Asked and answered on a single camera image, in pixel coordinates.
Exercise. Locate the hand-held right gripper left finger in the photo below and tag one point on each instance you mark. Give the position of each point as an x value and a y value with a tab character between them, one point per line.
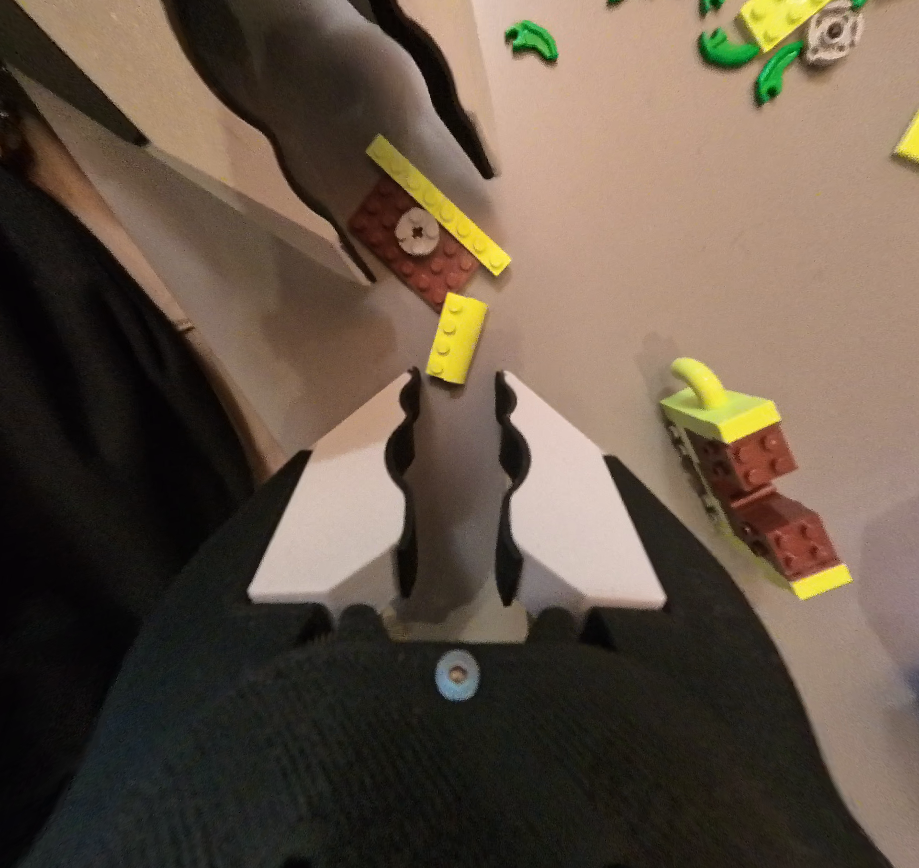
337	523

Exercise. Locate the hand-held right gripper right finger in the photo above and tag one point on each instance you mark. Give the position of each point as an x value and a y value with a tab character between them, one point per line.
574	523

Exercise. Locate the long lime flat tile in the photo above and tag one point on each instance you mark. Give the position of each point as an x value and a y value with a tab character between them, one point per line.
910	139

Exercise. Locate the brown and lime brick assembly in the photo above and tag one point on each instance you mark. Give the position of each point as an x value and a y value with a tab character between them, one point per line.
388	236

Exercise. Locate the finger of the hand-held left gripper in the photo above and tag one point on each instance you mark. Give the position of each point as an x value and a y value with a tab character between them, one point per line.
431	56
108	20

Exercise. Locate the brown and lime trunk build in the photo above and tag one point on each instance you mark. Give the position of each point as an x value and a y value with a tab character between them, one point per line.
761	458

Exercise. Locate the lime curved slope brick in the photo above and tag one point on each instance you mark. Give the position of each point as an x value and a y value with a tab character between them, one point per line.
456	336

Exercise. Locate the grey round plate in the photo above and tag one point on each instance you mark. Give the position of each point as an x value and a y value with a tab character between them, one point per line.
833	35

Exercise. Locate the scatter of green leaf pieces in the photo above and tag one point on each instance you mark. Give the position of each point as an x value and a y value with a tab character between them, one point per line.
721	51

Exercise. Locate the person's black clothing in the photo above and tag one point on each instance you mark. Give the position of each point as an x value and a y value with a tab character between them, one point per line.
86	451

